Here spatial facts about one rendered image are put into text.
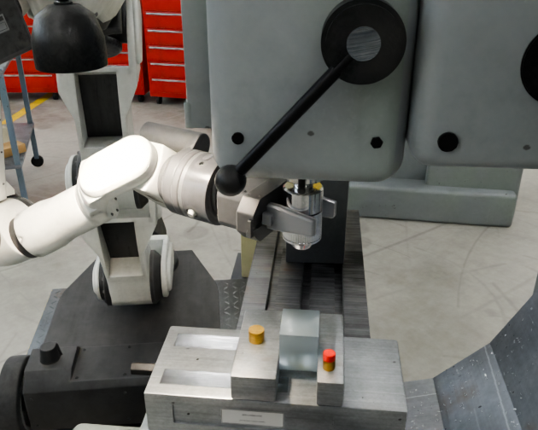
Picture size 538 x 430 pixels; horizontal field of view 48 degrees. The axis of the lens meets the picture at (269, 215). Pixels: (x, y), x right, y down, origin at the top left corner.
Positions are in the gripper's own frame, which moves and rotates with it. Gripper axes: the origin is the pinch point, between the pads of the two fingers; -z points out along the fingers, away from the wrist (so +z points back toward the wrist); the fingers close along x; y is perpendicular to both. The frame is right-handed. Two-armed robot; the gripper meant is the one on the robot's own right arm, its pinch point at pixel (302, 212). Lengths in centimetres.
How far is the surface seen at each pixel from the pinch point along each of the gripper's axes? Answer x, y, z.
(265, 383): -5.8, 22.6, 1.5
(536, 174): 352, 124, 3
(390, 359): 10.5, 25.7, -9.8
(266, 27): -10.5, -22.7, -1.0
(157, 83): 349, 106, 322
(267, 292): 25.5, 33.1, 19.5
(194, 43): -6.7, -19.7, 9.7
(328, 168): -7.9, -9.8, -6.5
